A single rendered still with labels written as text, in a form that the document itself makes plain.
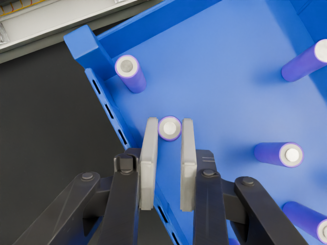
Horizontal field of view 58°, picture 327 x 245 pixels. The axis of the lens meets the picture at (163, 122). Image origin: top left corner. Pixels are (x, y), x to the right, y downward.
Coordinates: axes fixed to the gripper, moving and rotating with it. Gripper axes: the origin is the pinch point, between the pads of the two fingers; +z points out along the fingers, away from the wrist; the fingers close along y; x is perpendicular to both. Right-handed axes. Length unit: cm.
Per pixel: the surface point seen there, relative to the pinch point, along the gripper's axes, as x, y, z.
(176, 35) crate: 6.6, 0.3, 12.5
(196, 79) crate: 2.7, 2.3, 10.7
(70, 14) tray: 8, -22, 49
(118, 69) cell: 4.6, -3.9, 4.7
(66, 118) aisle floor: -18, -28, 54
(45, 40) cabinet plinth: 1, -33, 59
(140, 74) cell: 4.1, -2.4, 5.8
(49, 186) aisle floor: -34, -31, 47
